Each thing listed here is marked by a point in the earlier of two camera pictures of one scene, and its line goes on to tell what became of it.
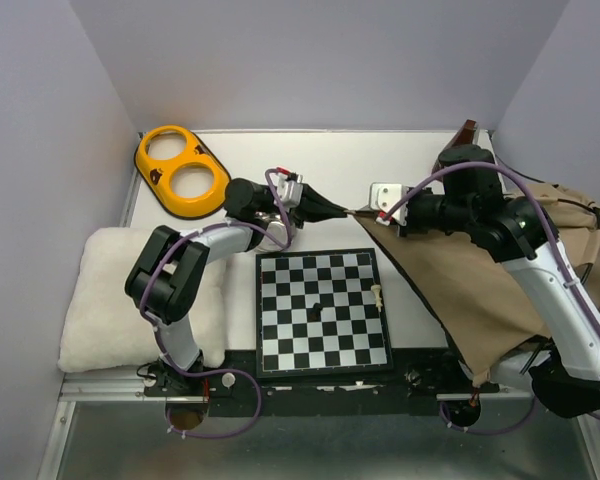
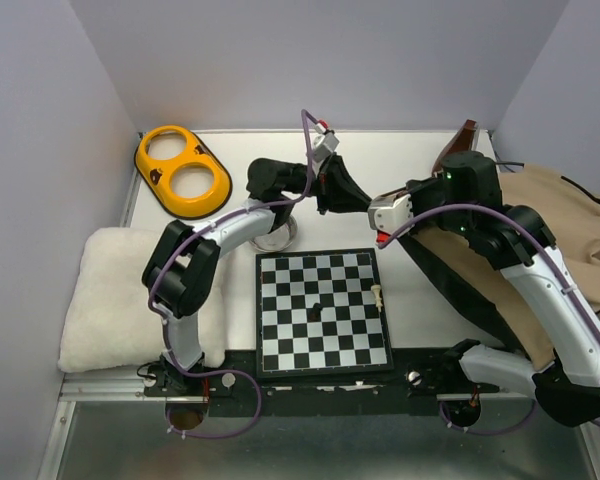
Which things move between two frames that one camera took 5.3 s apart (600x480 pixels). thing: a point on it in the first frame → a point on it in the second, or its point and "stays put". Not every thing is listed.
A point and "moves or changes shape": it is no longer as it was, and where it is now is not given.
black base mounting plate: x=422 y=379 stays put
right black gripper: x=412 y=224 stays put
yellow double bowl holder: x=181 y=173 stays put
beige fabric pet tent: x=484 y=299 moves or changes shape
